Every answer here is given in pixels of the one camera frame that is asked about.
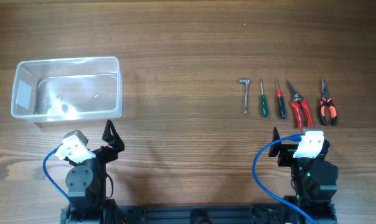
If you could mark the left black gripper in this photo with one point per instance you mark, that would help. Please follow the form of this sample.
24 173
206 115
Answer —
114 140

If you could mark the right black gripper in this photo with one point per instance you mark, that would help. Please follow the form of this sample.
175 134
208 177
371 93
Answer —
286 153

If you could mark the black red handled screwdriver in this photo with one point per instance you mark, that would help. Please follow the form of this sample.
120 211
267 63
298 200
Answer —
280 100

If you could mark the green handled screwdriver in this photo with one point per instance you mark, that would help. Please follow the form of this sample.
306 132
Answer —
264 106

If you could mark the clear plastic container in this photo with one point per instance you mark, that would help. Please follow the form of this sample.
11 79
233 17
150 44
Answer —
68 89

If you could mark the red handled cutters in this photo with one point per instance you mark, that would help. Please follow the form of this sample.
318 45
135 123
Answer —
299 104

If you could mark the orange black needle-nose pliers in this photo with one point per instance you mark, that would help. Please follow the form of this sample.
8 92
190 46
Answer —
324 103

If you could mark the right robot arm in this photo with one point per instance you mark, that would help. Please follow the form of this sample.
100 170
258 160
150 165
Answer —
312 177

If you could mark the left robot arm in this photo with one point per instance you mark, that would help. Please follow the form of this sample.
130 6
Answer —
86 183

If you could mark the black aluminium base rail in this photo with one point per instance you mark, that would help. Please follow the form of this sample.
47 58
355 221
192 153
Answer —
248 214

